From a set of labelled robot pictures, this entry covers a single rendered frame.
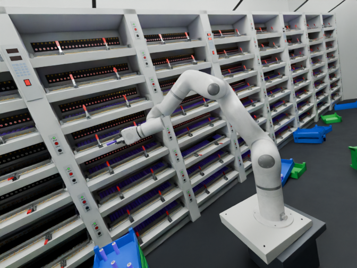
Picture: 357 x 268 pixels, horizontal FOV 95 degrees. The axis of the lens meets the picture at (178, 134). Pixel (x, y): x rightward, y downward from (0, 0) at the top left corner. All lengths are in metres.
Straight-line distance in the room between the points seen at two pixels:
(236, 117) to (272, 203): 0.46
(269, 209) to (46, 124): 1.27
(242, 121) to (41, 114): 1.06
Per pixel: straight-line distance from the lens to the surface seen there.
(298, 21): 3.59
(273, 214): 1.03
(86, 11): 1.37
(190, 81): 0.86
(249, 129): 0.85
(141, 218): 1.38
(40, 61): 1.23
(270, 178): 0.91
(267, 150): 0.81
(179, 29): 1.87
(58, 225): 1.34
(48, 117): 1.17
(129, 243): 1.10
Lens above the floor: 1.05
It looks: 11 degrees down
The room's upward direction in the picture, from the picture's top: 17 degrees counter-clockwise
